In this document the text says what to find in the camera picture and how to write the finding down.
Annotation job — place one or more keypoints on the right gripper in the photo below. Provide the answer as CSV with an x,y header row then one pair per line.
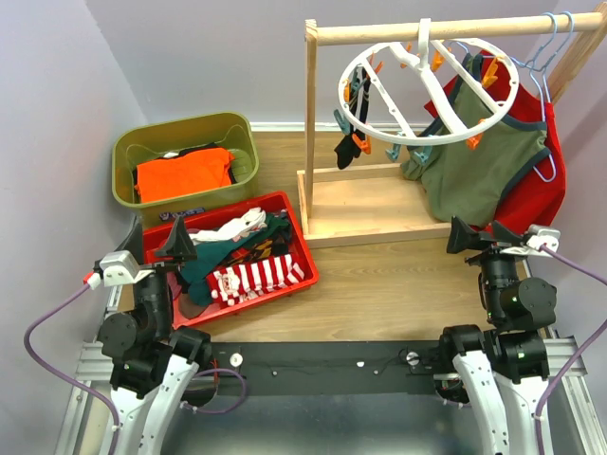
x,y
462,235

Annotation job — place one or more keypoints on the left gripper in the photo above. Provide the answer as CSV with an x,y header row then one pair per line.
x,y
179,245

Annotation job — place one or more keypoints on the teal clothes peg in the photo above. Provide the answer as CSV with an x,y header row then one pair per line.
x,y
421,154

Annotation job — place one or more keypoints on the white round clip hanger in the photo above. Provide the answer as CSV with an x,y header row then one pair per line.
x,y
457,129

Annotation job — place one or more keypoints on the dark green sock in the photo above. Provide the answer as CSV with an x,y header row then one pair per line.
x,y
210,256

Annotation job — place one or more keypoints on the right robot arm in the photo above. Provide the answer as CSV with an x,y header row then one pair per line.
x,y
505,370

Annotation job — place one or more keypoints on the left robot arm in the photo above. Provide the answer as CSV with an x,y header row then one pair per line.
x,y
152,361

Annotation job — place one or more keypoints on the red shirt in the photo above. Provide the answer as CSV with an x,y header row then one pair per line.
x,y
545,189

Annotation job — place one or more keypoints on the orange folded garment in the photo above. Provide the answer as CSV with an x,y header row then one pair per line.
x,y
195,172

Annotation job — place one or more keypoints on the olive green plastic bin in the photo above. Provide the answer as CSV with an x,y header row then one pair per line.
x,y
228,130

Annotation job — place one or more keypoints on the olive green shirt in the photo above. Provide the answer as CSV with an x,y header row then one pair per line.
x,y
479,166

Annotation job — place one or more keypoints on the red white striped santa sock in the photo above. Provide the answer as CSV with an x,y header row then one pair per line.
x,y
238,283

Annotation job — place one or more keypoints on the orange clothes peg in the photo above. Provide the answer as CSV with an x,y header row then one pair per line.
x,y
473,141

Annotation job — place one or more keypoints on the argyle patterned sock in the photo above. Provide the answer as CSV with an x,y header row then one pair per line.
x,y
274,242

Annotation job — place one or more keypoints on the red plastic tray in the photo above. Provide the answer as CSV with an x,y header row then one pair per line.
x,y
297,246

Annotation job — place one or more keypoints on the wooden clothes rack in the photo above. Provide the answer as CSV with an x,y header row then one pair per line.
x,y
373,203

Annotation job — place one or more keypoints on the black striped sock pair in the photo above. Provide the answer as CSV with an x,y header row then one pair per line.
x,y
357,95

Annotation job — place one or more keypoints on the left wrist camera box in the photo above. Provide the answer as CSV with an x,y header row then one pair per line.
x,y
116,269

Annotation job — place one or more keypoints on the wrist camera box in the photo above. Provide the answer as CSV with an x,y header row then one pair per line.
x,y
116,269
537,241

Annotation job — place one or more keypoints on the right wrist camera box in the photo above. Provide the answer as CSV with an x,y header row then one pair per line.
x,y
537,241

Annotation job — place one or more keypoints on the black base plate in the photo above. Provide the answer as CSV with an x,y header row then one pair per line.
x,y
327,368

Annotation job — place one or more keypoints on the blue wire hanger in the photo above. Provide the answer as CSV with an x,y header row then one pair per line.
x,y
535,70

